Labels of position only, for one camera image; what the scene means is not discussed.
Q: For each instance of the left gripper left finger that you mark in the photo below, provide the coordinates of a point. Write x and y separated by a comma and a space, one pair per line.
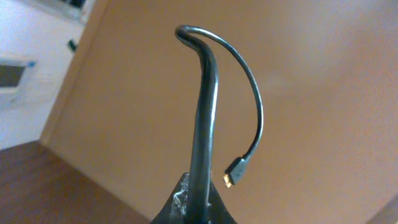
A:
174, 210

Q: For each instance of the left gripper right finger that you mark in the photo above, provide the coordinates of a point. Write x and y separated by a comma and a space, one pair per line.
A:
217, 211

